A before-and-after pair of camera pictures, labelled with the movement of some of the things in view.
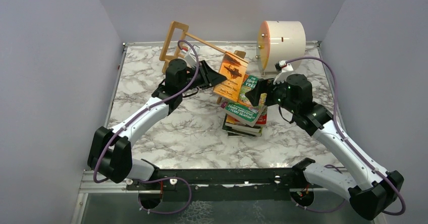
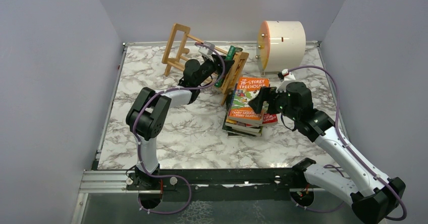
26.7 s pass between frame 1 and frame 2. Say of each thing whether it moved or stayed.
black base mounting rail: stayed
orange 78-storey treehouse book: moved
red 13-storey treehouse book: moved
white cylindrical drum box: stayed
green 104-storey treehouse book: moved
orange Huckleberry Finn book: moved
